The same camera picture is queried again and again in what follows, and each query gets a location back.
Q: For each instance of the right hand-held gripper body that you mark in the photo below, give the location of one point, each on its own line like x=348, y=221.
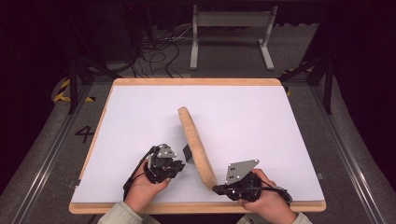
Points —
x=241, y=186

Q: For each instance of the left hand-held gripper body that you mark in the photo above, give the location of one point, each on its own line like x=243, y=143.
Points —
x=160, y=166

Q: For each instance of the tan plush pad black backing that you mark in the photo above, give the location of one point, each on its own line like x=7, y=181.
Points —
x=199, y=149

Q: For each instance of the person's left hand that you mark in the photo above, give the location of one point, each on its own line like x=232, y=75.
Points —
x=141, y=193

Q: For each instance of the person's right hand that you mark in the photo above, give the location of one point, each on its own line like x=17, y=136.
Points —
x=271, y=205

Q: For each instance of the yellow black striped floor tape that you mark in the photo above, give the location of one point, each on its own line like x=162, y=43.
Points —
x=289, y=91
x=62, y=93

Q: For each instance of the black metal stand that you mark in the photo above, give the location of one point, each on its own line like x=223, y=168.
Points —
x=328, y=84
x=73, y=81

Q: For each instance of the dark box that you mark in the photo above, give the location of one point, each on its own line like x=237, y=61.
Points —
x=116, y=31

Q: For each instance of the small metal table bracket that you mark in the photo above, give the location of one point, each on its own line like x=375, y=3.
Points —
x=73, y=183
x=320, y=176

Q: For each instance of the aluminium floor rail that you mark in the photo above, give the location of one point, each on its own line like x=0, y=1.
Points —
x=46, y=161
x=355, y=168

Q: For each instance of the white metal frame stand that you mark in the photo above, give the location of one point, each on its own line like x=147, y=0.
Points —
x=232, y=18

